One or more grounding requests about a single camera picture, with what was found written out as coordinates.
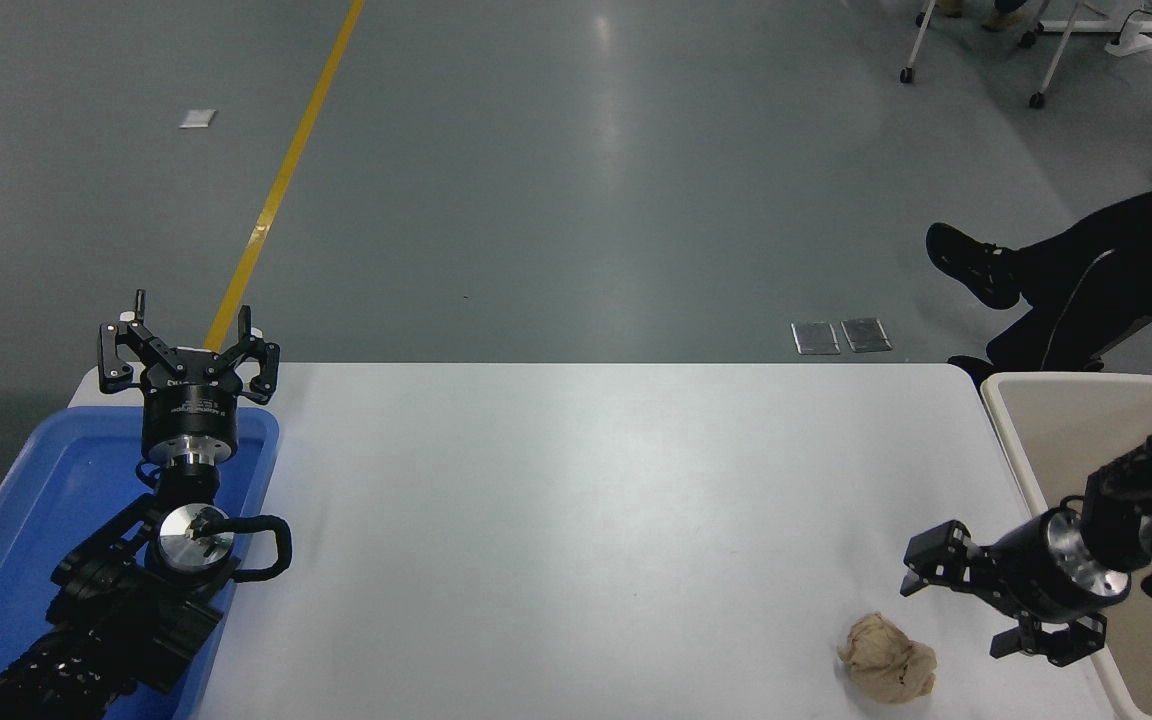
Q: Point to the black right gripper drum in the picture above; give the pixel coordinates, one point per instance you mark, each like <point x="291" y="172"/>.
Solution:
<point x="1024" y="575"/>

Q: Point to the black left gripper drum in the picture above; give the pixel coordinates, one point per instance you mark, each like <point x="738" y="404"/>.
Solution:
<point x="191" y="410"/>

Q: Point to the tan paper ball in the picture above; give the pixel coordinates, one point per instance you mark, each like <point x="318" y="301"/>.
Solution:
<point x="886" y="660"/>

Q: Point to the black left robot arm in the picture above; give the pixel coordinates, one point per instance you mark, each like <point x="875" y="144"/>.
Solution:
<point x="116" y="620"/>

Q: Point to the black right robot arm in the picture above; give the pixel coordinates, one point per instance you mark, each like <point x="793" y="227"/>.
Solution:
<point x="1136" y="500"/>

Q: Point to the blue plastic tray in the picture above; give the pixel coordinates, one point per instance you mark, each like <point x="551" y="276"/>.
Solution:
<point x="56" y="480"/>

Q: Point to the large pale plastic bin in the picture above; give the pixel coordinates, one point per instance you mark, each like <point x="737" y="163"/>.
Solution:
<point x="1056" y="430"/>

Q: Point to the yellow floor tape line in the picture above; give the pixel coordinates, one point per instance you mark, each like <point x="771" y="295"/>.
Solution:
<point x="282" y="180"/>

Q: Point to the metal floor plate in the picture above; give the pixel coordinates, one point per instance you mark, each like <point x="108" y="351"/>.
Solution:
<point x="867" y="336"/>
<point x="816" y="338"/>

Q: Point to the person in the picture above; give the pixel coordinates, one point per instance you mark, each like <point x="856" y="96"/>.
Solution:
<point x="1116" y="270"/>
<point x="1004" y="17"/>

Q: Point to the white power strip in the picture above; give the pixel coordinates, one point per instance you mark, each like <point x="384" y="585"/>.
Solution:
<point x="1131" y="43"/>

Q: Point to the white frame leg with caster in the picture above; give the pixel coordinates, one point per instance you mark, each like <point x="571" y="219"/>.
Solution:
<point x="1056" y="60"/>
<point x="919" y="40"/>

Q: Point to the white frame base bar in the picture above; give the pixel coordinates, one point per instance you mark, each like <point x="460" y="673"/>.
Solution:
<point x="1136" y="26"/>

